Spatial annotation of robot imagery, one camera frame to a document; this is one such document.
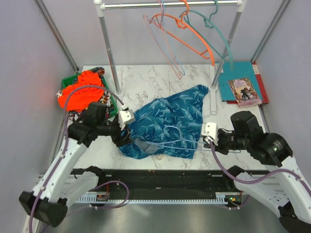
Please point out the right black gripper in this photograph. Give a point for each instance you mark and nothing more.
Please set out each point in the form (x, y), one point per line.
(219, 148)

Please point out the teal folder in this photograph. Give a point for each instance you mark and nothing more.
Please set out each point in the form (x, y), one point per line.
(240, 70)

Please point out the green plastic tray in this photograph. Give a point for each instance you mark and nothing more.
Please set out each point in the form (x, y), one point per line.
(79, 101)

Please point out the colourful comic print cloth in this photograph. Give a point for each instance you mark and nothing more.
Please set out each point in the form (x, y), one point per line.
(107, 99)

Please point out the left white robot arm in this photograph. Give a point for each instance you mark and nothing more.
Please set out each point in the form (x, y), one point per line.
(51, 198)

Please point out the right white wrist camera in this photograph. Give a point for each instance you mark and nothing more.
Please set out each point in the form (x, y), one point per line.
(209, 132)

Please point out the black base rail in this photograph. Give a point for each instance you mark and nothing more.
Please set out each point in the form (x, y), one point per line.
(162, 183)

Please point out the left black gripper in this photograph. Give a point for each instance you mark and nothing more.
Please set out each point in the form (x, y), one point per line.
(119, 141)

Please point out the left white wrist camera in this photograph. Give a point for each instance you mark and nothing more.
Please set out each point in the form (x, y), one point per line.
(126, 117)

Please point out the illustrated paperback book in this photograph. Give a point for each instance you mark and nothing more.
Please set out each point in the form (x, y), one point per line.
(244, 92)

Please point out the red folder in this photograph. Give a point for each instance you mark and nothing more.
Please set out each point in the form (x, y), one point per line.
(264, 96)

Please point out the blue leaf print shorts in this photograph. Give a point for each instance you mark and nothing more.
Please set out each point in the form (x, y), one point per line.
(183, 110)

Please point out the orange plastic hanger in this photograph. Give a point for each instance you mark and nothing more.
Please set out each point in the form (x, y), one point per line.
(165, 28)

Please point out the silver clothes rack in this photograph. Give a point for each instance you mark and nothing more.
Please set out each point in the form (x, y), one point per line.
(179, 12)

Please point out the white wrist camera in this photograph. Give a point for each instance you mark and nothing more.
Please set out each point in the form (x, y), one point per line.
(209, 132)
(126, 117)

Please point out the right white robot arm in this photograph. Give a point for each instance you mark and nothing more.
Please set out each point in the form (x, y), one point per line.
(283, 190)

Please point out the orange cloth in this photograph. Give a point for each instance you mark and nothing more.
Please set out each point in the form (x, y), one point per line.
(80, 100)

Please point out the light blue cable duct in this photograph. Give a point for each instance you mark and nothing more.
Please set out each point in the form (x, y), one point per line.
(94, 198)

